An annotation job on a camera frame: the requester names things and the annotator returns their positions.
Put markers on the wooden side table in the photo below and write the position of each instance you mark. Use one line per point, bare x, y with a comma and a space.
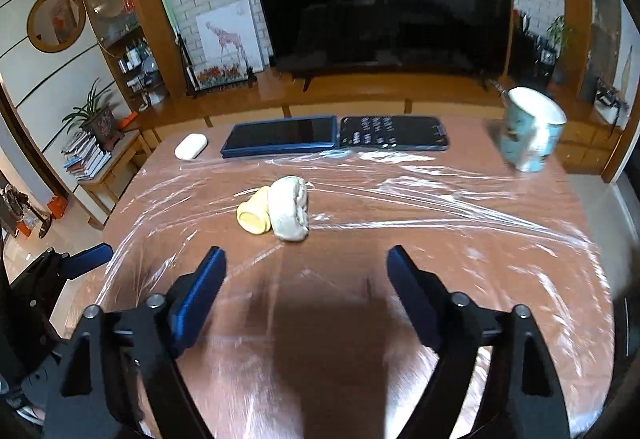
117, 169

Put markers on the small green plant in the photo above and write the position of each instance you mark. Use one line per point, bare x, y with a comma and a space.
557, 39

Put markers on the round framed picture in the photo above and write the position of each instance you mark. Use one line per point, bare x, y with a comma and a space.
55, 19

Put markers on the potted green plant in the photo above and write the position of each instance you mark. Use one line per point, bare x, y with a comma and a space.
100, 124

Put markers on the giraffe painting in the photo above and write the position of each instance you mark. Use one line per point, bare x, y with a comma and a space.
227, 39

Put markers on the white oval case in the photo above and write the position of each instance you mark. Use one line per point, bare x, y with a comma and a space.
190, 146

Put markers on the light blue cup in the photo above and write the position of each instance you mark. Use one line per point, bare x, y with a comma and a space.
530, 139

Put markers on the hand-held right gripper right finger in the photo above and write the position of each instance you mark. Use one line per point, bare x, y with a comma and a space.
412, 294

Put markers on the blue tablet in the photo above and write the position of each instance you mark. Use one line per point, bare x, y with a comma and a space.
280, 134

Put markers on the small flower painting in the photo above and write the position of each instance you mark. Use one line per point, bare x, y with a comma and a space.
220, 74

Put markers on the stack of books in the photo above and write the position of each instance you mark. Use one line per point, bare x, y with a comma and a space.
85, 159

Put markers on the green fly swatter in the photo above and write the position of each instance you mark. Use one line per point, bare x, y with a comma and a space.
170, 16

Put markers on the wooden television cabinet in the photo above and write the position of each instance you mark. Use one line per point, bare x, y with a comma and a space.
350, 94

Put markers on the black keyboard case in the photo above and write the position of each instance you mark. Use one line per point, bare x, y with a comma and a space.
395, 131

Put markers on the white tissue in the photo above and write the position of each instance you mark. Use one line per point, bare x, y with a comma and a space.
287, 209

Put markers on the wooden display shelf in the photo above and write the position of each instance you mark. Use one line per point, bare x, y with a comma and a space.
120, 19

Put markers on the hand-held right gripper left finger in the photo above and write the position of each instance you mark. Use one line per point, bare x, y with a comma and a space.
197, 299

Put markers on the orange box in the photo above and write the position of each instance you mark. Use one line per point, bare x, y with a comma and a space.
57, 208

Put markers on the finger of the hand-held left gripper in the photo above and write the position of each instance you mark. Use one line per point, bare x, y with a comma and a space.
87, 259

